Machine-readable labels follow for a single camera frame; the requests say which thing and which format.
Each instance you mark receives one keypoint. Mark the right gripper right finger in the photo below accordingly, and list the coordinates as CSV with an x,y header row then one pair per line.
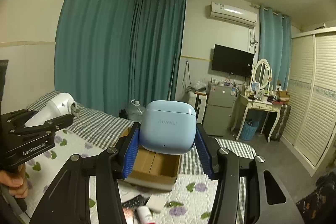
x,y
266,200

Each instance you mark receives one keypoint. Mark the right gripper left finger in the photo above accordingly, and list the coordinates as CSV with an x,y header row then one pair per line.
x,y
66,200

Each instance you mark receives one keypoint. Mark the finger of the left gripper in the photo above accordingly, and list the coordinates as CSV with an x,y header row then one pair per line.
x,y
51,125
19,115

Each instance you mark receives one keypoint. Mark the white hair-dryer-shaped bottle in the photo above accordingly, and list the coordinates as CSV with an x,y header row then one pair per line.
x,y
58,106

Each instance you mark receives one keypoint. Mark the white bottle red cap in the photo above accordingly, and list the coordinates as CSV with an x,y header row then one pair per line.
x,y
144,215

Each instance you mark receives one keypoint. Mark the white charger adapter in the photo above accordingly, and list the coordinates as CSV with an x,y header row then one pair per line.
x,y
156,203

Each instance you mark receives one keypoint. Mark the blue Huawei earbuds case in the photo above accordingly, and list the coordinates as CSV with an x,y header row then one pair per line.
x,y
168,127

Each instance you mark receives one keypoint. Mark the pink rose card box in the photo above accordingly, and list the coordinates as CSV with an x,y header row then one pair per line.
x,y
129,214

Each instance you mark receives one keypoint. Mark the person's left hand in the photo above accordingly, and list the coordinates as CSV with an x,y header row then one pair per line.
x,y
16,182

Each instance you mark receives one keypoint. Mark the dark patterned bag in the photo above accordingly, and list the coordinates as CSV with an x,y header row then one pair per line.
x,y
319,206

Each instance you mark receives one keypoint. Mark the grey checked bed sheet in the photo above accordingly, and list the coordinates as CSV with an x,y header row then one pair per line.
x,y
105,121

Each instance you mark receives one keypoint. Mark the black remote control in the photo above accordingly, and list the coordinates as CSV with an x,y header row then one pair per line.
x,y
133,200

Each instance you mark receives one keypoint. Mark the blue waste basket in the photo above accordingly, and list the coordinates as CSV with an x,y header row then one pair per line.
x,y
249,130

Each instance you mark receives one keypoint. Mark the floral white quilt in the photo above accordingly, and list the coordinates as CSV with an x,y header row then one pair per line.
x,y
71,181

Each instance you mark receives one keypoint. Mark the white louvred wardrobe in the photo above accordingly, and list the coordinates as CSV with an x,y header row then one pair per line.
x,y
310,130

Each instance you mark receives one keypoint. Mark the clear water jug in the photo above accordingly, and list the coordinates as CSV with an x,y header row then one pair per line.
x,y
135,111

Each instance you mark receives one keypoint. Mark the dark suitcase by wardrobe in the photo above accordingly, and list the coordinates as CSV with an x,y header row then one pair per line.
x,y
280,126

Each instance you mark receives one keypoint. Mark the open cardboard box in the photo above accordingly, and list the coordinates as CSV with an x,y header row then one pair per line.
x,y
150,169

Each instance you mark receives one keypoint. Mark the grey small refrigerator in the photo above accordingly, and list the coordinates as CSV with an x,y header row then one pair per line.
x,y
218,110

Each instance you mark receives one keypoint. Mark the white dressing table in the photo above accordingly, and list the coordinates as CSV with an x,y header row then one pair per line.
x,y
248,104

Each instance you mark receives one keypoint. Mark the large green curtain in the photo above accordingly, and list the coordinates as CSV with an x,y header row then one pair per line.
x,y
109,52

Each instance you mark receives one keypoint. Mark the white suitcase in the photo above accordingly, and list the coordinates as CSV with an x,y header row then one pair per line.
x,y
198,100

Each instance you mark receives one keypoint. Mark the oval vanity mirror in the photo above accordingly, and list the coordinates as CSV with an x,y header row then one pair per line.
x,y
262,74

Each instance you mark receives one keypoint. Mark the narrow green curtain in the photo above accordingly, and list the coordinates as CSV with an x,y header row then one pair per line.
x,y
275,44

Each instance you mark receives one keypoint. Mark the white air conditioner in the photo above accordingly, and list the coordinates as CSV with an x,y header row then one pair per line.
x,y
233,14

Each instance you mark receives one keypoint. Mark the black wall television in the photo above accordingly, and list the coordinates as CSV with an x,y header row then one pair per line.
x,y
232,61

